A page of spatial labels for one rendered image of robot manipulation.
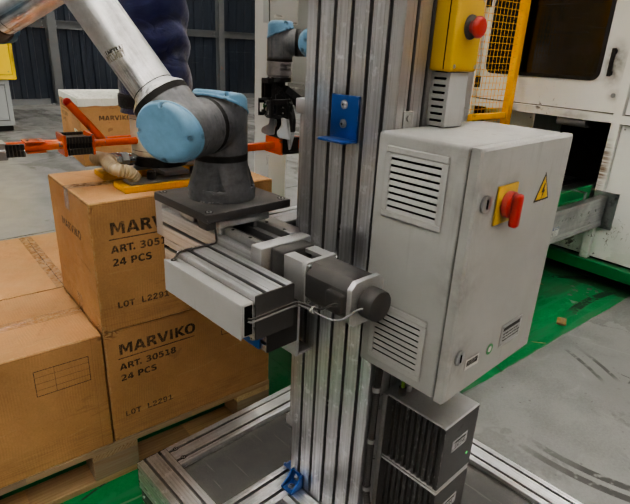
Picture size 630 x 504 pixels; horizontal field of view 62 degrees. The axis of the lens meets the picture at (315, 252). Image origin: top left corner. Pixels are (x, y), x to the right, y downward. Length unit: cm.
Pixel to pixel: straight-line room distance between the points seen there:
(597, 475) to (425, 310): 139
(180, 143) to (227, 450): 102
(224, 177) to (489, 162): 56
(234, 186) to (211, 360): 90
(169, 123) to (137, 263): 70
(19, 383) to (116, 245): 46
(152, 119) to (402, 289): 55
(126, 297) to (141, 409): 42
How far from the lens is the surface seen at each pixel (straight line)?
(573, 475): 221
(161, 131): 102
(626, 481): 228
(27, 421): 176
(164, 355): 181
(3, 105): 911
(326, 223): 115
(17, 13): 149
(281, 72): 161
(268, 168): 318
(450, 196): 88
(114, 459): 195
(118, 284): 163
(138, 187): 162
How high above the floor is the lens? 136
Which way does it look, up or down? 21 degrees down
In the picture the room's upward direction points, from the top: 3 degrees clockwise
